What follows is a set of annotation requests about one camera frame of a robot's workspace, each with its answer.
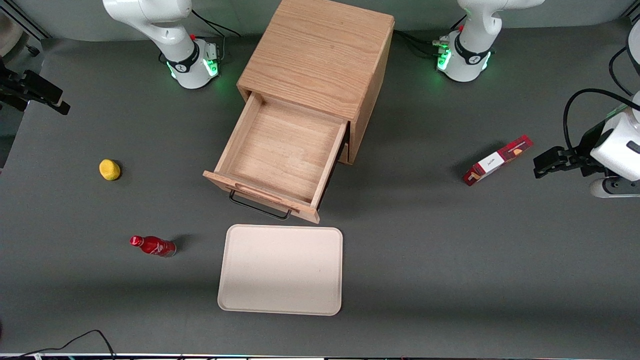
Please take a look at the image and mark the red soda bottle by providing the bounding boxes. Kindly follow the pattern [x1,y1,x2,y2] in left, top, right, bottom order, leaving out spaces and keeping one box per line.
[129,235,177,258]

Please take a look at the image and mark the black left arm base cables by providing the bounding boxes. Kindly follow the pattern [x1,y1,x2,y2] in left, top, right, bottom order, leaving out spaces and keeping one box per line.
[394,29,451,60]

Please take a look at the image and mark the long black left arm cable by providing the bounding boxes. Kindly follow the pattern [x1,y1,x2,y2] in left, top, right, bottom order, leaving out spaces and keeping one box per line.
[563,88,640,151]

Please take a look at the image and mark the black right arm base cable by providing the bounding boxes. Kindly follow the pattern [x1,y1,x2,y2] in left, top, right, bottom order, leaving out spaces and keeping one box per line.
[191,7,242,63]

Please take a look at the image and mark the thin black table edge cable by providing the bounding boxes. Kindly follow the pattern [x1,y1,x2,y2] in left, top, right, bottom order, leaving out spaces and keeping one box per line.
[15,329,117,360]

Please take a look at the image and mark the beige round stool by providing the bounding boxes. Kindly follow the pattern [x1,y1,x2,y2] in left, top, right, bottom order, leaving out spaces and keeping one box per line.
[0,12,24,58]

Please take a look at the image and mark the light oak wooden cabinet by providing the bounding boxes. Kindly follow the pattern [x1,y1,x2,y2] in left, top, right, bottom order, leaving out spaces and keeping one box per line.
[236,0,396,166]

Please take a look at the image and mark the black metal drawer handle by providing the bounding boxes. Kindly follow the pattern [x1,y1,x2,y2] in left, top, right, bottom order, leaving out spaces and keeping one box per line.
[228,189,293,221]

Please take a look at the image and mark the beige rectangular tray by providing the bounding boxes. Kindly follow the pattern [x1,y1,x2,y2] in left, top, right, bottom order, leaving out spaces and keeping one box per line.
[217,224,344,317]

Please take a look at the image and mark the yellow lemon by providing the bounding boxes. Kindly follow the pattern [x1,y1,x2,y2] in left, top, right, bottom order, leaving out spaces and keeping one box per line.
[98,158,122,182]

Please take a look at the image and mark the red tartan shortbread box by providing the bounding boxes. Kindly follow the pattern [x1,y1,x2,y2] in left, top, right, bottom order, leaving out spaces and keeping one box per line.
[462,134,534,187]

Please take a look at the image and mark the light oak wooden drawer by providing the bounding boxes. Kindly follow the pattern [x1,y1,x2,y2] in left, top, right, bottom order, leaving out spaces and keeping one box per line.
[202,92,349,224]

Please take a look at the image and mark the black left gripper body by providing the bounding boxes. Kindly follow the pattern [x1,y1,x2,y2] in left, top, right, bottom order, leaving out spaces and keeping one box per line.
[582,121,608,176]

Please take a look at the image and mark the short black left arm cable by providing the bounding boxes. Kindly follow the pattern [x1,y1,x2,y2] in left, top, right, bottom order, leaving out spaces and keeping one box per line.
[608,46,633,97]

